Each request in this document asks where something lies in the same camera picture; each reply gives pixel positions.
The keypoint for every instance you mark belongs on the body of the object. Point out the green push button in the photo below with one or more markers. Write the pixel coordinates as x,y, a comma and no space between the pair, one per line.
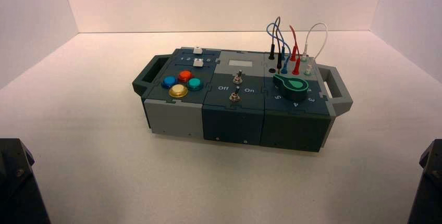
195,83

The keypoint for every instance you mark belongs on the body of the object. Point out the red push button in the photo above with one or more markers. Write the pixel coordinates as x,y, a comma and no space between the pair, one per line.
185,75

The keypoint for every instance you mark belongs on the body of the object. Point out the yellow push button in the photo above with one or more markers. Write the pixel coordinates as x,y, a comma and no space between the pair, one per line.
178,90

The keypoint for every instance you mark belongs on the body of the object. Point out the blue push button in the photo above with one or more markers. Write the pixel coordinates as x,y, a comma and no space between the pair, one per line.
169,81

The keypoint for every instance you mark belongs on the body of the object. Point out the grey and teal control box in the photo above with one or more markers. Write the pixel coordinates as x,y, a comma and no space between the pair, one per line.
231,119

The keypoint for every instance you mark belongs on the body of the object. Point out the small grey display screen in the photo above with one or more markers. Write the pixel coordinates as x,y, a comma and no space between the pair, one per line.
240,63

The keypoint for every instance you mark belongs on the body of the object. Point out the white slider knob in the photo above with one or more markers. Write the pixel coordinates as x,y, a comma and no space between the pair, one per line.
197,50
198,63

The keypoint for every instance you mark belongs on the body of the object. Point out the green rotary selector knob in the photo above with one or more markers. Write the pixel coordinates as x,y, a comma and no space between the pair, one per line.
293,88

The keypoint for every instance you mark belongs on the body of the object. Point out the metal toggle switch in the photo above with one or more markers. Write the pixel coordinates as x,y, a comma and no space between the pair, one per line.
237,77
235,95

